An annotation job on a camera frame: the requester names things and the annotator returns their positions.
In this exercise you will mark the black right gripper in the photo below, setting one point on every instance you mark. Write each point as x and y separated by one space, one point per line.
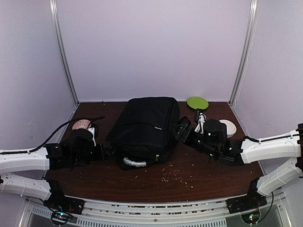
186 129

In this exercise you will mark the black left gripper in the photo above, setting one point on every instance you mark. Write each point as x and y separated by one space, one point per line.
109 154

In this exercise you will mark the black student backpack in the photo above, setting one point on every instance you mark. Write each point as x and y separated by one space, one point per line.
143 134

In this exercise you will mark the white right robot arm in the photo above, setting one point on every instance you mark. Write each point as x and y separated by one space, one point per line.
289 145

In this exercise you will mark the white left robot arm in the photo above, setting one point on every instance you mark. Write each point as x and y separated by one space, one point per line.
12 161

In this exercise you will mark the green plate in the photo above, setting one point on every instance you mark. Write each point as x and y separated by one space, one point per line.
196 102

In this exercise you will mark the white bowl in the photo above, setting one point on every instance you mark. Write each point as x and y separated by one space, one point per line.
231 128

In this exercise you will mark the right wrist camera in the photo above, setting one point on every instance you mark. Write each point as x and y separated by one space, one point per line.
200 119

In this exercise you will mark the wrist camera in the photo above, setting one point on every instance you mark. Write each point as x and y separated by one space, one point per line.
93 129
200 119

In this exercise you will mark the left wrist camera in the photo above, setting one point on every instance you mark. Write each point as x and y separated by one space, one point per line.
93 129

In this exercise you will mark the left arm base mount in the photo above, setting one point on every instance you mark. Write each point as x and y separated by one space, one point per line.
68 204

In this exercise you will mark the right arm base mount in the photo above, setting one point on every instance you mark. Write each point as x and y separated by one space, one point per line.
245 203

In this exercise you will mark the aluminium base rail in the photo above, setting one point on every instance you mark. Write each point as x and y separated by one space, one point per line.
207 213

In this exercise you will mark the right aluminium frame post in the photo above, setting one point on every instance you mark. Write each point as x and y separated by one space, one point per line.
245 51

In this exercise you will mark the aluminium frame post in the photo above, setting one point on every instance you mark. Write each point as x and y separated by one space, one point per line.
63 56
245 51

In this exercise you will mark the left aluminium frame post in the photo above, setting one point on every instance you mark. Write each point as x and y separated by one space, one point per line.
63 56

